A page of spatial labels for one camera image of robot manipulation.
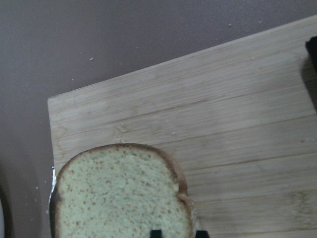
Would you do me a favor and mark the bread slice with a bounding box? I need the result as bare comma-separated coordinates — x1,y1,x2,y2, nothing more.
55,144,200,238

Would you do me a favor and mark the wooden cutting board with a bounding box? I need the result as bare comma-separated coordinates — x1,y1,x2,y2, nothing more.
48,16,317,238

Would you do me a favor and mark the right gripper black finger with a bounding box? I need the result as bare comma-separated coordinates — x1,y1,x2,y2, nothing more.
195,230,210,238

